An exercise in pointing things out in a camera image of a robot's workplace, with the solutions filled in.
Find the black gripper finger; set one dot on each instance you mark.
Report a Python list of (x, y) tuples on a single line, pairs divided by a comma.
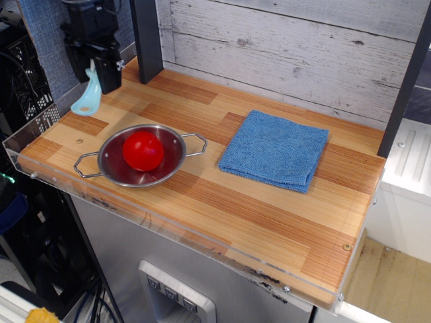
[(108, 63), (80, 60)]

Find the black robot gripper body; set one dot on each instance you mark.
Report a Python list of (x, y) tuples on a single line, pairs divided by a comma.
[(93, 23)]

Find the light blue dish brush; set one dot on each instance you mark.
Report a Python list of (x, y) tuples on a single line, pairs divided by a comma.
[(89, 102)]

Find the black plastic crate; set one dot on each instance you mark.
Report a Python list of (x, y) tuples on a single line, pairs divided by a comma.
[(27, 86)]

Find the red ball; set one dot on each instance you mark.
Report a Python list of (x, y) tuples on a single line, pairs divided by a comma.
[(143, 151)]

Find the blue folded cloth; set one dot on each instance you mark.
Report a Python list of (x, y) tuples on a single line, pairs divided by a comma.
[(275, 151)]

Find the stainless steel cabinet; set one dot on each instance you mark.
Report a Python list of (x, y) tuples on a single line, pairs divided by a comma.
[(120, 245)]

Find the clear acrylic table guard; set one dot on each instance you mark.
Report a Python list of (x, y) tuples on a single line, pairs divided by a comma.
[(301, 246)]

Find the grey button dispenser panel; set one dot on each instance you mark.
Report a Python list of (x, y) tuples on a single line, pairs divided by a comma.
[(171, 300)]

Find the white plastic unit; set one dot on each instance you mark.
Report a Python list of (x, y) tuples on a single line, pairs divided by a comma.
[(399, 215)]

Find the dark grey left post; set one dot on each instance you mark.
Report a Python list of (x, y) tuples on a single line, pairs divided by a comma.
[(147, 39)]

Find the dark grey post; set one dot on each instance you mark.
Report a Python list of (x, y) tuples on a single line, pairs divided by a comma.
[(147, 39), (411, 75)]

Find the dark grey right post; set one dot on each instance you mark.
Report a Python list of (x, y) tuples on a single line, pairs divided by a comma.
[(411, 75)]

